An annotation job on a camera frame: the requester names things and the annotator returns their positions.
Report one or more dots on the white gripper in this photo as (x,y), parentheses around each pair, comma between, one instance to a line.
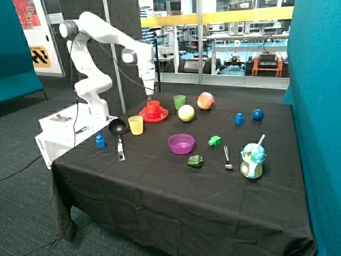
(148,76)

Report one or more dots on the red plastic cup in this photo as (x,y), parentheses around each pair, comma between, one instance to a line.
(153,106)

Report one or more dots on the red plastic bowl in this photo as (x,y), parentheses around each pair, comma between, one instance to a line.
(151,115)

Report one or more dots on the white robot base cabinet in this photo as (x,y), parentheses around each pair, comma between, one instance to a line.
(63,130)

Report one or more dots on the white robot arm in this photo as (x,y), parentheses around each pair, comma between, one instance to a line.
(88,41)

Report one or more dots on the green plastic cup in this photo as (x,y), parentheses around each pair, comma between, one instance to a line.
(179,101)

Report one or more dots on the red plastic plate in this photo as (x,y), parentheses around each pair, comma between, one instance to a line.
(164,115)

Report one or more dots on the yellow plastic cup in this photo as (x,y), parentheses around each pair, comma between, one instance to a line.
(136,125)

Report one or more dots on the purple plastic bowl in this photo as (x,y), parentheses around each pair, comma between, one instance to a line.
(181,144)

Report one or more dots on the yellow green ball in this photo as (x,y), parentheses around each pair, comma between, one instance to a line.
(186,113)

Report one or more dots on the black ladle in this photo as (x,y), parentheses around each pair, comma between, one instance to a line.
(117,127)

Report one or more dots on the pink orange ball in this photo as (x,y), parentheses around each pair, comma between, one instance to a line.
(205,101)

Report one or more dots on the blue toy block left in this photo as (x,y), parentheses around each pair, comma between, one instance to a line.
(100,141)

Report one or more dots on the blue toy block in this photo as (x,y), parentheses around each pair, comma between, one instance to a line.
(100,141)
(239,119)

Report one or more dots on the green toy block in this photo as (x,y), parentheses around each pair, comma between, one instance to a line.
(214,141)

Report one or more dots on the green toy pepper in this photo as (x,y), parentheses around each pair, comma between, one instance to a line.
(195,161)

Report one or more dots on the blue toy block right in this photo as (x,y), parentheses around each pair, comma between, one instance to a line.
(239,119)

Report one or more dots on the yellow black sign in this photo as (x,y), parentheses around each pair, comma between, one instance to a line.
(40,57)

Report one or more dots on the black tablecloth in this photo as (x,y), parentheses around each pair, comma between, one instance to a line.
(156,199)

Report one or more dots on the dark blue ball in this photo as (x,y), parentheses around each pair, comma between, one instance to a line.
(258,115)

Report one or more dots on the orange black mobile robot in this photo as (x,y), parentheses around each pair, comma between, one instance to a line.
(267,64)

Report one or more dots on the metal fork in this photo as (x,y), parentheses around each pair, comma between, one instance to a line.
(228,165)

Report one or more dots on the teal bench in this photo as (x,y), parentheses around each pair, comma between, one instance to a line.
(18,77)

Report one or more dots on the red poster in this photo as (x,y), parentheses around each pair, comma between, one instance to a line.
(27,14)

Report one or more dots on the turtle sippy bottle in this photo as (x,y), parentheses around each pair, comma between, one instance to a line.
(253,156)

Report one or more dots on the teal partition right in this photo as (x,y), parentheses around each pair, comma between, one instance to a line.
(314,93)

